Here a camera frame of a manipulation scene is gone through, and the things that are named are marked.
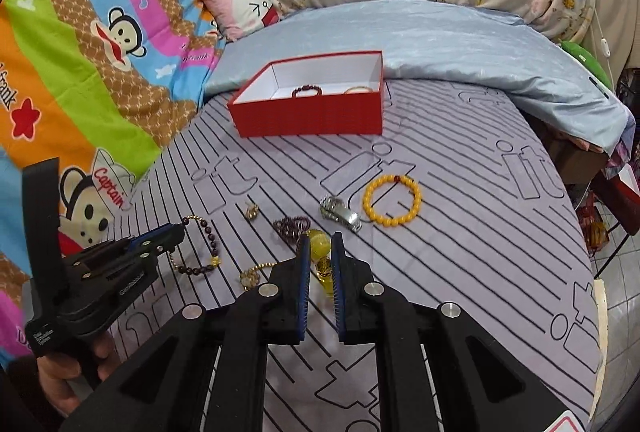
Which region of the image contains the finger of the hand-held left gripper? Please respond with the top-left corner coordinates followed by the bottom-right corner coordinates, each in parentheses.
top-left (112, 223), bottom-right (173, 254)
top-left (127, 226), bottom-right (187, 264)

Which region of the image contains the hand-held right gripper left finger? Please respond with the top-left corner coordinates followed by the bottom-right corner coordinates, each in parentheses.
top-left (60, 232), bottom-right (313, 432)

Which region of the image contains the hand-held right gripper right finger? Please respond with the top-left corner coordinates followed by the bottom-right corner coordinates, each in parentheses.
top-left (330, 232), bottom-right (591, 432)

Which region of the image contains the dark brown bead bracelet cluster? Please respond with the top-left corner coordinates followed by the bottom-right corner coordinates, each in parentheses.
top-left (306, 227), bottom-right (335, 299)

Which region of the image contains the dark bracelet with gold bead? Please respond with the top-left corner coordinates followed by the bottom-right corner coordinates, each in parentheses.
top-left (167, 215), bottom-right (224, 276)

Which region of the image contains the garnet small bead bracelet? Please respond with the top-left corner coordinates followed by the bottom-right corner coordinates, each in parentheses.
top-left (272, 215), bottom-right (312, 243)

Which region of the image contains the silver wristwatch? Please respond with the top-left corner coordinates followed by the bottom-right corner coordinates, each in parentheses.
top-left (320, 195), bottom-right (362, 233)

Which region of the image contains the opaque yellow bead bracelet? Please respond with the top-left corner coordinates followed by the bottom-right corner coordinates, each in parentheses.
top-left (362, 173), bottom-right (424, 227)

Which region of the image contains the red cardboard box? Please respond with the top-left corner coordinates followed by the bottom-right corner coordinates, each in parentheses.
top-left (227, 50), bottom-right (386, 139)

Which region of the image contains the person's left hand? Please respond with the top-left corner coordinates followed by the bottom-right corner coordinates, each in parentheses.
top-left (37, 332), bottom-right (117, 409)

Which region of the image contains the grey striped bed sheet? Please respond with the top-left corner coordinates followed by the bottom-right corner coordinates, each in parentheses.
top-left (65, 77), bottom-right (602, 432)

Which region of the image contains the colourful cartoon monkey blanket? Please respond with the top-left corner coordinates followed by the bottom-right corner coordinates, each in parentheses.
top-left (0, 0), bottom-right (229, 365)

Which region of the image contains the pink rabbit pillow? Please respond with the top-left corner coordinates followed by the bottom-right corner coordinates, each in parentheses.
top-left (194, 0), bottom-right (286, 42)

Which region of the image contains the red and white card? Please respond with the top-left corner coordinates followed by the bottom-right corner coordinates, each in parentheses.
top-left (541, 409), bottom-right (584, 432)

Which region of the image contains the light blue pillow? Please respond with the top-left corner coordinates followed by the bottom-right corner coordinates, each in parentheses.
top-left (202, 0), bottom-right (634, 154)

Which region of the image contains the brown cardboard box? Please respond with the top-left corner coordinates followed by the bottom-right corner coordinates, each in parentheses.
top-left (545, 132), bottom-right (609, 186)

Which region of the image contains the green plush item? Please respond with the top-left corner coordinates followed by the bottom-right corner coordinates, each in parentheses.
top-left (559, 40), bottom-right (614, 91)

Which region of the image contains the white cable with switch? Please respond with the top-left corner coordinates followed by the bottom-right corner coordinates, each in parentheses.
top-left (591, 5), bottom-right (614, 80)

